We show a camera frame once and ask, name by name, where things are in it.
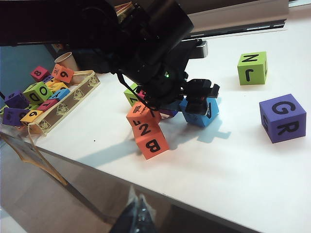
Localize brown paper bag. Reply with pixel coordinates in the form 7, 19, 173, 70
0, 121, 70, 186

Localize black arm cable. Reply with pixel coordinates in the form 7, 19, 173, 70
116, 71, 158, 115

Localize orange block 6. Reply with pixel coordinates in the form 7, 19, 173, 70
51, 63, 74, 84

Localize orange block B C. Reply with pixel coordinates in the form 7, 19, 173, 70
131, 120, 170, 160

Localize yellow block 6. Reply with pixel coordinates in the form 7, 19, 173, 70
20, 110, 44, 123

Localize purple letter block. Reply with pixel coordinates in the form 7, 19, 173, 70
157, 108, 179, 117

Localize green block O D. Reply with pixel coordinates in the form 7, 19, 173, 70
23, 82, 53, 105

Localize magenta block 1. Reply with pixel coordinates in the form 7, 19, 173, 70
36, 99, 60, 111

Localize magenta block 8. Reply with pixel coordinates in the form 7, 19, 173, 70
31, 66, 51, 82

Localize blue block Y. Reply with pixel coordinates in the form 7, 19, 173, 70
52, 88, 70, 100

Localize green block N J 9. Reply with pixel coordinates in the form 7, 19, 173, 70
237, 51, 268, 86

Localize patterned cardboard tray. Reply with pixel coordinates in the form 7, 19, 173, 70
0, 69, 101, 136

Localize yellow foam block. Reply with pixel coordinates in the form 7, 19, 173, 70
46, 80, 70, 92

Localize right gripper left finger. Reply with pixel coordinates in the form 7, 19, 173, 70
110, 186, 140, 233

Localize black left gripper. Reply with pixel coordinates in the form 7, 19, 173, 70
136, 60, 221, 115

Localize orange block F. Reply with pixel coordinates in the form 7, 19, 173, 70
125, 101, 162, 127

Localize blue block fish picture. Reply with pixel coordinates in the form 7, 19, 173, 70
179, 96, 221, 128

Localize brown paper cup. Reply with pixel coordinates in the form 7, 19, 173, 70
54, 51, 79, 71

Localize patterned block packaging box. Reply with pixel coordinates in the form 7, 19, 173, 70
114, 1, 136, 17

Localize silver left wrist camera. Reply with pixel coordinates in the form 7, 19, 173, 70
179, 37, 209, 60

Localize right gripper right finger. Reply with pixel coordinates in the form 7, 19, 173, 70
138, 193, 157, 233

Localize purple block G R 5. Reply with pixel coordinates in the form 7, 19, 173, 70
259, 94, 307, 144

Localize green block L T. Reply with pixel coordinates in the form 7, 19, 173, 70
123, 83, 146, 107

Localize dark blue plastic case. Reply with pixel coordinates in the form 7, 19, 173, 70
73, 49, 115, 74

